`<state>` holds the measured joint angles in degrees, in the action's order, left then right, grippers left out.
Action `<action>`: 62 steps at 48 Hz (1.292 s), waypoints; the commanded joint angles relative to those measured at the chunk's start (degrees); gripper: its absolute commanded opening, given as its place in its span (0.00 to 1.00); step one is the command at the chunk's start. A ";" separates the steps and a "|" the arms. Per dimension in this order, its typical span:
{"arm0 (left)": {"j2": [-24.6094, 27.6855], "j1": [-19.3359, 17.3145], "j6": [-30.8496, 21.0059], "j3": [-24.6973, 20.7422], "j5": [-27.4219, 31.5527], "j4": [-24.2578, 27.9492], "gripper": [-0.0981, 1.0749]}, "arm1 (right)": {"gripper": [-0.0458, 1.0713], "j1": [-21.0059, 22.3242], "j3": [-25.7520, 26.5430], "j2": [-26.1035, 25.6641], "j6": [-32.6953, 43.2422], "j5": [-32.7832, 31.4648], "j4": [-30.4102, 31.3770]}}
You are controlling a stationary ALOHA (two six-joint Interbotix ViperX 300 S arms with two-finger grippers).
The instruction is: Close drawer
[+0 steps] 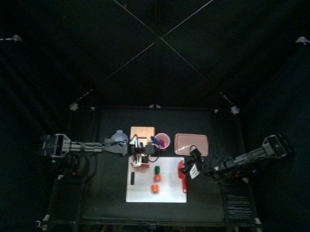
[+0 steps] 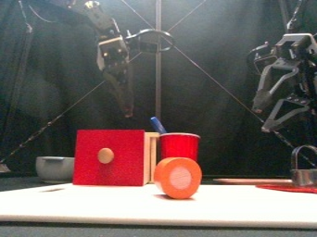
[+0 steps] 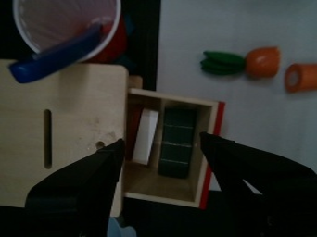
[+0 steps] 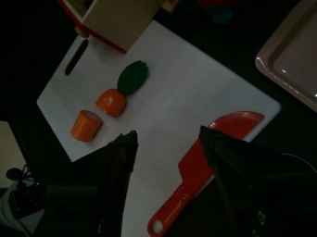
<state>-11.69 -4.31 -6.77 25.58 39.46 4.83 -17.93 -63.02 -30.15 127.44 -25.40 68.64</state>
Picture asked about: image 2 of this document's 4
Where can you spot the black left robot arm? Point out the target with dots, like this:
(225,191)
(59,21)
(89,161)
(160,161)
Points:
(99,17)

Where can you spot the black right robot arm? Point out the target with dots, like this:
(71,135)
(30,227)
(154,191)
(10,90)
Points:
(296,15)

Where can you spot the light wooden drawer casing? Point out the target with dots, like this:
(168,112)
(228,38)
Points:
(152,154)

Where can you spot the blue marker pen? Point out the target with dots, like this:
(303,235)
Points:
(158,125)

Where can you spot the thin diagonal brace rod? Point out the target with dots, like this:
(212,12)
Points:
(70,106)
(215,80)

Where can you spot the red plastic cup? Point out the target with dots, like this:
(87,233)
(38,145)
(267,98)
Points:
(180,146)

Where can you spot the flat wooden tray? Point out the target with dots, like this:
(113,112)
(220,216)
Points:
(248,181)

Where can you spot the red cloth mat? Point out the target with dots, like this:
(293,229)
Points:
(289,188)

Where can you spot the orange wooden toy disc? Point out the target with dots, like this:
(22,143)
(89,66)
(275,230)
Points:
(165,177)

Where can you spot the grey ceramic bowl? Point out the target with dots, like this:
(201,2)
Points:
(54,169)

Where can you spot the pale cutting board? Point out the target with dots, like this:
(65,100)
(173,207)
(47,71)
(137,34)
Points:
(124,206)

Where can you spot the grey vertical frame pole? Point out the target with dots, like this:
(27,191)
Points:
(158,80)

